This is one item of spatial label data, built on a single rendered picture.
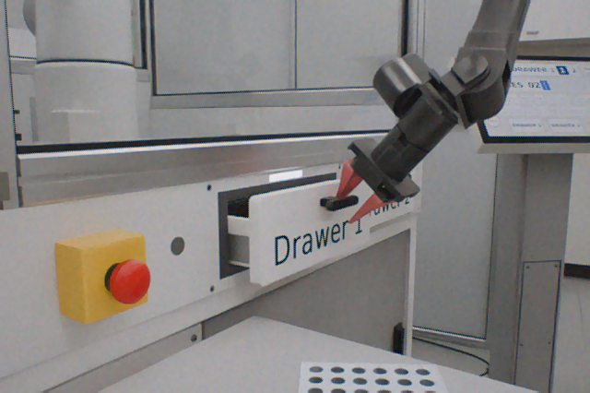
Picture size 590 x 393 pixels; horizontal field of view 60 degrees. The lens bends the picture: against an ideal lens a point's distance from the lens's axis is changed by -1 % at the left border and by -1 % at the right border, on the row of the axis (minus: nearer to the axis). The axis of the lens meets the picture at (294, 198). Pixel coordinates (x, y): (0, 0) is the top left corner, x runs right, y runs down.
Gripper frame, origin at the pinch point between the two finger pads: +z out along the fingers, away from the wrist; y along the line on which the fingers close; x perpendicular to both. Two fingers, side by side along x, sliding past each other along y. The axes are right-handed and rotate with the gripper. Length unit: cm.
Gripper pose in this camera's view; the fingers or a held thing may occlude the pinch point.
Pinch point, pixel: (346, 209)
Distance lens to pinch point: 74.2
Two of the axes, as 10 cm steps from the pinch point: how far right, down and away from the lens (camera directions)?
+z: -5.6, 6.6, 5.0
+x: -5.6, 1.4, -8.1
